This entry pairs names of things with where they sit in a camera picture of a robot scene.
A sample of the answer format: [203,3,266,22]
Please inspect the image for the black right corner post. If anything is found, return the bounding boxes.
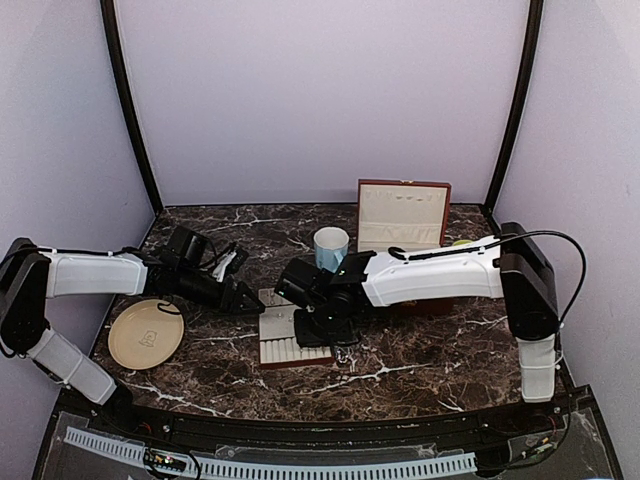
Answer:
[482,0,544,219]

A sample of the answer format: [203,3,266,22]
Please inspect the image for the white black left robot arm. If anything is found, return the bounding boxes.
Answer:
[1,226,265,436]

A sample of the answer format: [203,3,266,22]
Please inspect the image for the beige round plate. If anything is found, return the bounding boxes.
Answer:
[108,299,184,370]

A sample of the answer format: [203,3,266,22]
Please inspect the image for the brown open jewelry box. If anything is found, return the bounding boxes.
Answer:
[356,178,454,316]

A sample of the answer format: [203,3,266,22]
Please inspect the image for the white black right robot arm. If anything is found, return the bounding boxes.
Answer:
[275,222,560,434]

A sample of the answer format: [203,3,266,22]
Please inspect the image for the white slotted cable duct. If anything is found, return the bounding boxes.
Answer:
[63,427,477,479]

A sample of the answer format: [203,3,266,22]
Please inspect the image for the black left corner post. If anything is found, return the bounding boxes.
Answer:
[100,0,164,216]

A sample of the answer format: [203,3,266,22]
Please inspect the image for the black corner post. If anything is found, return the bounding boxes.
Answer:
[100,0,164,216]
[482,0,544,219]

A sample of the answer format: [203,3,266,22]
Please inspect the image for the black front table rail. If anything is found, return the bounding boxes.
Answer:
[84,384,596,451]

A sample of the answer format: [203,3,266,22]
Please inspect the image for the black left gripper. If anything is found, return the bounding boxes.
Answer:
[176,266,265,317]

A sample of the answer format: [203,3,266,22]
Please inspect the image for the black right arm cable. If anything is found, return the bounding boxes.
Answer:
[389,229,587,331]

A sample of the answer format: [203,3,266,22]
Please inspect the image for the light blue mug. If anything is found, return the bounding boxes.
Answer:
[313,227,349,272]

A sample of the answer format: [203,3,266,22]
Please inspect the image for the small silver earrings on table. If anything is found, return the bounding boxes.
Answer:
[334,349,349,368]

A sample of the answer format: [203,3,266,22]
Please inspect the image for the brown jewelry tray insert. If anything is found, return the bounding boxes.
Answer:
[258,288,334,369]

